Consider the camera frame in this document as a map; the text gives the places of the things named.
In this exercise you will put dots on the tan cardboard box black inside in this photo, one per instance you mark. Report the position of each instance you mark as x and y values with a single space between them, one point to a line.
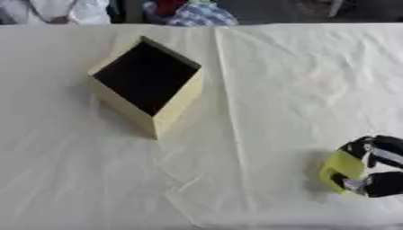
147 75

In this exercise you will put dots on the blue white patterned bag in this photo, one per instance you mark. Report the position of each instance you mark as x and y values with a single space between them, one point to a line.
197 13

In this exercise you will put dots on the person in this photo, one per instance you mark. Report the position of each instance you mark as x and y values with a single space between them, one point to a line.
52 11

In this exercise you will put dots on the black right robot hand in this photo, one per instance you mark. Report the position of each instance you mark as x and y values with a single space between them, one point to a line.
385 167

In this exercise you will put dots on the yellow-green block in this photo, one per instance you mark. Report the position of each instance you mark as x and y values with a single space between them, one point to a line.
343 167

